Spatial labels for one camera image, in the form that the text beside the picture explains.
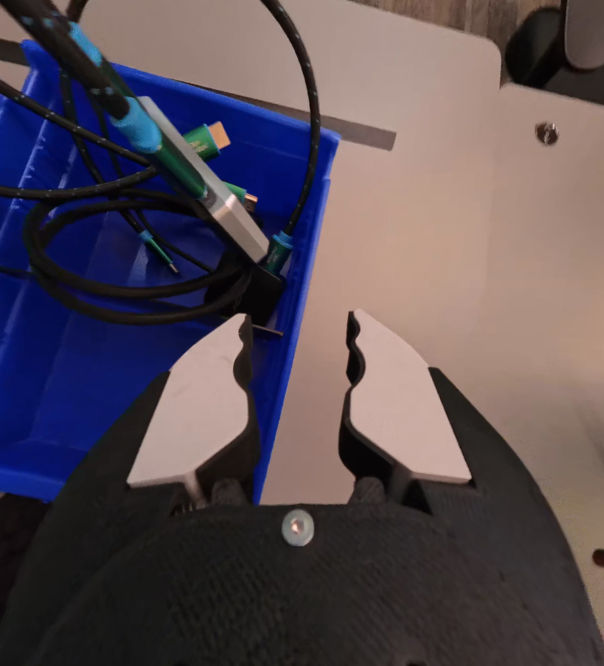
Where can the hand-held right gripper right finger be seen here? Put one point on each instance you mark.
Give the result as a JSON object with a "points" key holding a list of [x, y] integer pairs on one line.
{"points": [[406, 411]]}

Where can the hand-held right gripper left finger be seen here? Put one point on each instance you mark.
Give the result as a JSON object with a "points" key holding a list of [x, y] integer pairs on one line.
{"points": [[193, 411]]}

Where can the blue plastic bin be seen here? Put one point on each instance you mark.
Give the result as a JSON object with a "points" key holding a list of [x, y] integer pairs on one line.
{"points": [[99, 385]]}

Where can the silver hdmi adapter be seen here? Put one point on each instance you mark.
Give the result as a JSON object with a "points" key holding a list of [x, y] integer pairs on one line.
{"points": [[208, 187]]}

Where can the small black box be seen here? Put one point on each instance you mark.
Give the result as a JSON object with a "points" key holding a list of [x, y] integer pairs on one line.
{"points": [[260, 294]]}

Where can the black office chair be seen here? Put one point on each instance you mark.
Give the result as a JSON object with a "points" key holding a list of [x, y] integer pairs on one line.
{"points": [[551, 57]]}

